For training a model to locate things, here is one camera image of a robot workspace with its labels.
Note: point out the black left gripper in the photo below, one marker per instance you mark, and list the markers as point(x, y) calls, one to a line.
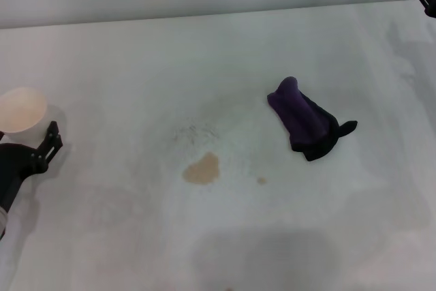
point(13, 168)

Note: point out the white paper cup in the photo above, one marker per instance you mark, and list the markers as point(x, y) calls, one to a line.
point(20, 107)

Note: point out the purple rag with black backing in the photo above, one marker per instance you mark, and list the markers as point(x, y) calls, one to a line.
point(296, 114)

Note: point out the large brown water stain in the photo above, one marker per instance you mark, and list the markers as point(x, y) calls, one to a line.
point(201, 171)

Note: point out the small brown water stain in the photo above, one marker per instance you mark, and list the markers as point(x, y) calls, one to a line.
point(261, 180)

